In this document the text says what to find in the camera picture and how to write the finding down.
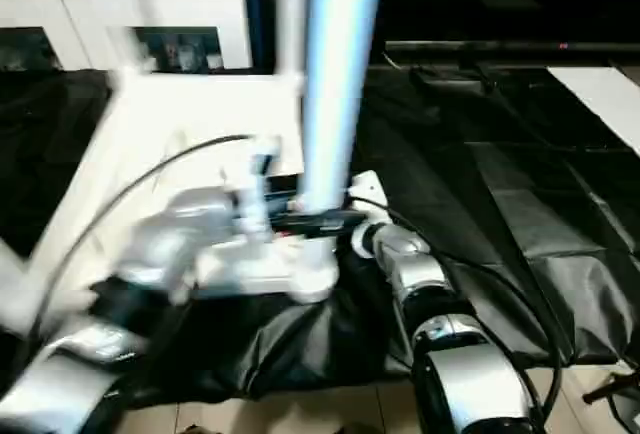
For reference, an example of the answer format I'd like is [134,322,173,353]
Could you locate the white cabinet with glass doors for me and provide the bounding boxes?
[0,0,255,76]

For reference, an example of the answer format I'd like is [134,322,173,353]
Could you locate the black plastic mat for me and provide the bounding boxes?
[0,66,640,400]

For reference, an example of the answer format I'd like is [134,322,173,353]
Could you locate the white flat board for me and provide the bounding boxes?
[546,65,640,154]

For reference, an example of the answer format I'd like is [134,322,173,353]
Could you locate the black metal stand frame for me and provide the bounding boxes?
[581,369,640,431]

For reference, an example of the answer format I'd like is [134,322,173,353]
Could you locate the white plastic table top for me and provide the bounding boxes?
[27,69,342,306]

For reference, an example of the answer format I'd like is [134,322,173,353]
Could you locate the white plastic table leg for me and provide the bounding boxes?
[298,0,390,270]
[276,0,307,88]
[93,0,154,78]
[0,237,97,339]

